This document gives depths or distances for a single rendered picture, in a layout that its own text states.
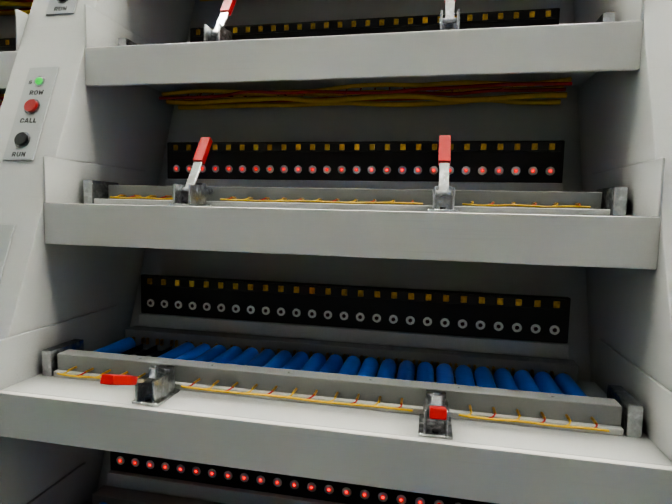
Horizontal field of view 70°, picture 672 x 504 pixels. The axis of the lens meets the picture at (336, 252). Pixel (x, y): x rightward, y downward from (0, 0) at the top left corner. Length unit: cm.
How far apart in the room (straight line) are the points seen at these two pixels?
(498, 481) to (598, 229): 23
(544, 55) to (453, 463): 39
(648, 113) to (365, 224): 28
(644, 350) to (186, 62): 55
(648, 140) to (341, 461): 40
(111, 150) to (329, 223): 35
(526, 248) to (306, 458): 27
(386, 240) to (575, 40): 27
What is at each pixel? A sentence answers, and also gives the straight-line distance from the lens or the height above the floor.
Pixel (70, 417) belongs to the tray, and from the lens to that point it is 54.
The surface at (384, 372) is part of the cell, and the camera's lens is 51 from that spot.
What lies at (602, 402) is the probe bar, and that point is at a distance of 50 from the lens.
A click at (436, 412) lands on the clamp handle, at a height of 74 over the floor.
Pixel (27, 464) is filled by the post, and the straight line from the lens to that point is 65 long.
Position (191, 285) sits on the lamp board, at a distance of 66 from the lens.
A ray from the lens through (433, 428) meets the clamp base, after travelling 44.
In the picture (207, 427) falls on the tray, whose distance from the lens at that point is 47.
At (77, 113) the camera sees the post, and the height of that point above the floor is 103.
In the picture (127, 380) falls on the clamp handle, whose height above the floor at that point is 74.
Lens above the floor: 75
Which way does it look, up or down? 15 degrees up
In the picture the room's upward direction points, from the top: 5 degrees clockwise
